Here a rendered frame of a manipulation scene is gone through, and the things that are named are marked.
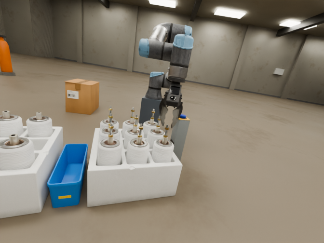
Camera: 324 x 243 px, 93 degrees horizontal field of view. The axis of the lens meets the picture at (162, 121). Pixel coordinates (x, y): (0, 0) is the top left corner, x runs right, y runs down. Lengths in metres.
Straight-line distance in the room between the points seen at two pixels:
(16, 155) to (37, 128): 0.23
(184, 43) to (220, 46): 9.40
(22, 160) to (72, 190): 0.20
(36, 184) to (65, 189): 0.09
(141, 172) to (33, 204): 0.39
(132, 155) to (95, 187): 0.18
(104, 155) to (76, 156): 0.35
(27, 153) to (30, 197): 0.16
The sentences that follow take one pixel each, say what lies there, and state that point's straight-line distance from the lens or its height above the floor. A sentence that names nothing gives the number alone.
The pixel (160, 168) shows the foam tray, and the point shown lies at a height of 0.17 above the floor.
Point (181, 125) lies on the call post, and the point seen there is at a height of 0.28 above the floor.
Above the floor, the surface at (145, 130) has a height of 0.22.
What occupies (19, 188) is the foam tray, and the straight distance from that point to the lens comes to 0.73.
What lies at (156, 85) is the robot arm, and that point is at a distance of 1.36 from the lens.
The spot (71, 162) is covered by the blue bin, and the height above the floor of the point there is 0.01.
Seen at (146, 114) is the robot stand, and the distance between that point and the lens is 1.38.
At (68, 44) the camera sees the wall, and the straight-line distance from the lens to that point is 11.61.
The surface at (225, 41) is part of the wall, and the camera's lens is 10.12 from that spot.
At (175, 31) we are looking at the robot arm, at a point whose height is 0.79.
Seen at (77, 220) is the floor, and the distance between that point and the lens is 0.74.
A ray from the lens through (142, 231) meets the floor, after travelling 0.70.
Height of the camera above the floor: 0.58
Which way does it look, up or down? 19 degrees down
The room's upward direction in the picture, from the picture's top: 10 degrees clockwise
